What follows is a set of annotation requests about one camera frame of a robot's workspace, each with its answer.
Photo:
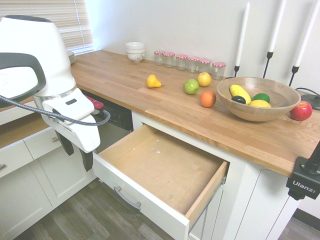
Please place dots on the glass jar red checkered lid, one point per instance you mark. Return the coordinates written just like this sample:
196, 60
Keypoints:
193, 65
159, 58
205, 65
181, 63
169, 60
218, 71

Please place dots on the green lime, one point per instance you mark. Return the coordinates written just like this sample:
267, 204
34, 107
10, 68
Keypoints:
261, 97

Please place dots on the green apple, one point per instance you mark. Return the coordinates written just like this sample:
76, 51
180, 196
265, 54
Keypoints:
191, 86

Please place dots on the white side cabinet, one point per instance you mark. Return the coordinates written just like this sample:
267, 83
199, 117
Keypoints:
50, 175

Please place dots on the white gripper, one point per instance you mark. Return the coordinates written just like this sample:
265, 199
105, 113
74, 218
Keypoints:
82, 136

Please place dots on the plain white bowl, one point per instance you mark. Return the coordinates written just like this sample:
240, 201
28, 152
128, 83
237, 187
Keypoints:
135, 47

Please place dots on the black round base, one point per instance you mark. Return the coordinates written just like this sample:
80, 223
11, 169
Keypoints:
311, 101

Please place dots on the yellow pear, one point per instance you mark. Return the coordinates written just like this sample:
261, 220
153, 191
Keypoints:
152, 82

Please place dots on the white island cabinet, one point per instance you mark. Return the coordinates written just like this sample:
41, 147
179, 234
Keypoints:
250, 200

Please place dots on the tall white candle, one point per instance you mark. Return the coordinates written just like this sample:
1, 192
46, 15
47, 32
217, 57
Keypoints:
306, 35
277, 25
242, 35

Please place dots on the black avocado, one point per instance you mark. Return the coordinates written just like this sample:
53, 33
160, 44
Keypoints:
238, 100

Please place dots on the stack of white plates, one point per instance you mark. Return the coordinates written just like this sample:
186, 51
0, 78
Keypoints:
71, 58

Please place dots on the white window blinds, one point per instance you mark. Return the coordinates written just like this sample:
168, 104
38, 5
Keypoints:
72, 25

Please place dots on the large wooden bowl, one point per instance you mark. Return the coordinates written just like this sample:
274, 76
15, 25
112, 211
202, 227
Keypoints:
250, 113

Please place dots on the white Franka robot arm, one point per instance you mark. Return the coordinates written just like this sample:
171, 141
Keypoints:
37, 50

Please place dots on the red cloth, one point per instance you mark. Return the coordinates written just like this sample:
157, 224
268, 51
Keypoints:
96, 103

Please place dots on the white drawer with wooden inside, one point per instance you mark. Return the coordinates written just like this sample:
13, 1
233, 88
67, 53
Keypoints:
162, 170

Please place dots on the patterned white bowl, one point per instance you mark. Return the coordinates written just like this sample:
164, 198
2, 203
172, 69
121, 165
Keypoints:
135, 58

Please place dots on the black Ulanzi clamp mount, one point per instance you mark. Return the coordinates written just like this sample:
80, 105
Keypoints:
302, 180

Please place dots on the orange peach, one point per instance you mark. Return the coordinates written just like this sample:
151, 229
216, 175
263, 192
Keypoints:
207, 99

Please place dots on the yellow lemon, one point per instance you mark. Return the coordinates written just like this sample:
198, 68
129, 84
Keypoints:
260, 104

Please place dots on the yellow apple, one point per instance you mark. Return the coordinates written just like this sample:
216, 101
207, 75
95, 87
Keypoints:
204, 79

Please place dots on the stainless steel dishwasher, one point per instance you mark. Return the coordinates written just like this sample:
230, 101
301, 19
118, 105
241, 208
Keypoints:
117, 132

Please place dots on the red apple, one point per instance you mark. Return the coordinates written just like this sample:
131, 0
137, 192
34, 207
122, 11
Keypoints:
301, 111

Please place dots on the yellow banana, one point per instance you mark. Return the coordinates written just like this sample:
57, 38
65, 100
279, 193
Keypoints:
240, 93

